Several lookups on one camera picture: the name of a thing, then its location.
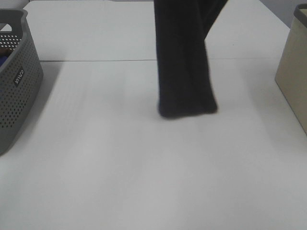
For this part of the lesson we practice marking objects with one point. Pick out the dark navy towel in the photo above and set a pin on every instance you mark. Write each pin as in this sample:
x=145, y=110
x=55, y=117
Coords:
x=181, y=27

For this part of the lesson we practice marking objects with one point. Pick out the grey perforated plastic basket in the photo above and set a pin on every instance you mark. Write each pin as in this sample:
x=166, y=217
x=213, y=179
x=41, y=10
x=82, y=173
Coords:
x=21, y=75

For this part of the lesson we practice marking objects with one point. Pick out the beige fabric bin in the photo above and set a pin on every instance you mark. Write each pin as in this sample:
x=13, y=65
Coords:
x=291, y=75

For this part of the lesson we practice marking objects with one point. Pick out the blue cloth in basket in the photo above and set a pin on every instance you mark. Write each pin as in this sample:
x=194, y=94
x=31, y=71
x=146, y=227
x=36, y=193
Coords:
x=3, y=59

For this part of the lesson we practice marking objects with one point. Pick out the brown cloth in basket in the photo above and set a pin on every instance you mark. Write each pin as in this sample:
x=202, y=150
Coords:
x=4, y=51

